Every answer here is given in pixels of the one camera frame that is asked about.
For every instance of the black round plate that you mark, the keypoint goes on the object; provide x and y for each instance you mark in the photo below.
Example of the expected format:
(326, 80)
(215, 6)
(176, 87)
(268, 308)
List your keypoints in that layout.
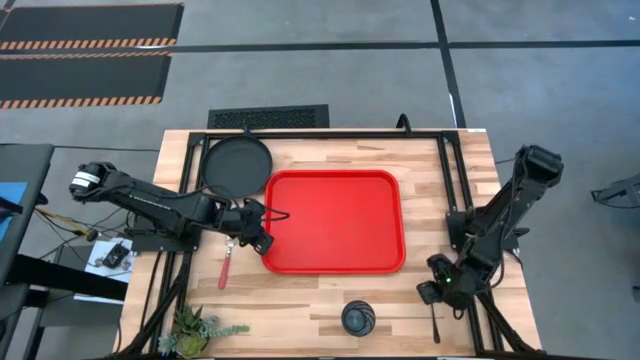
(237, 167)

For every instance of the artificial succulent plant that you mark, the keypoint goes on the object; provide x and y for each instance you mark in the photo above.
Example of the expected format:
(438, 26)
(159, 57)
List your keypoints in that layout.
(192, 340)

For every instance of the red plastic tray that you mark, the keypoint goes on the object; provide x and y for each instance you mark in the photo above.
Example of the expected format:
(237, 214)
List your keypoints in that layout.
(340, 225)

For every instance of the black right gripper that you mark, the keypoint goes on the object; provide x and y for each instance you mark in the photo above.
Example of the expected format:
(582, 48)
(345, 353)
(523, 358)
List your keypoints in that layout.
(450, 287)

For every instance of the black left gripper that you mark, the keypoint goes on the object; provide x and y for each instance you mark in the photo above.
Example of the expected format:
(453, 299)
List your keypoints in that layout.
(247, 220)

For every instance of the black floor vent grate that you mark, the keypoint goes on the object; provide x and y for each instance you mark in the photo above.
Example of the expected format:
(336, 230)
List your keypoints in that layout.
(267, 117)

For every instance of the blue sheet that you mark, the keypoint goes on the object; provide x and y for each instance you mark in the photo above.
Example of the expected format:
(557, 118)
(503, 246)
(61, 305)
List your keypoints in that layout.
(12, 205)

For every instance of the black ribbed cup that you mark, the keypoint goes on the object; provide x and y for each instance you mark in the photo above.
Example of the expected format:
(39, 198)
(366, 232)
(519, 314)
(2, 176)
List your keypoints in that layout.
(358, 318)

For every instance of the black mat with hazard stripes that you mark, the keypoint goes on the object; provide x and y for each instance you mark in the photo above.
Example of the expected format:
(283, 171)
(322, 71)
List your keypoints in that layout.
(85, 77)
(90, 22)

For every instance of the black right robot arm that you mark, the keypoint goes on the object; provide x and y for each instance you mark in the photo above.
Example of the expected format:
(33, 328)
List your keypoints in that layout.
(495, 225)

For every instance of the black desk base beam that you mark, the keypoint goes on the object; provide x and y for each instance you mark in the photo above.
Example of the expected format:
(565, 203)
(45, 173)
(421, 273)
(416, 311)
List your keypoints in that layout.
(70, 277)

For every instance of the black handheld controller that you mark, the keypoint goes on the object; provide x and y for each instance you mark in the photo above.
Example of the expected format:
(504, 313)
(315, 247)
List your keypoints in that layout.
(116, 255)

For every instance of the dark grey side desk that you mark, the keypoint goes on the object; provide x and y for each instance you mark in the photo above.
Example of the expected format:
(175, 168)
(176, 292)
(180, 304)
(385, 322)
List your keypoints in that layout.
(25, 165)

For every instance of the white paper sheet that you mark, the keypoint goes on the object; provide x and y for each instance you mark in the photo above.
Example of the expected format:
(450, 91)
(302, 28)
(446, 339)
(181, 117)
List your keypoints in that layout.
(97, 277)

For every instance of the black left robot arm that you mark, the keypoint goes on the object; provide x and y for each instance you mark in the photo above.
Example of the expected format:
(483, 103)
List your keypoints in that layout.
(150, 200)

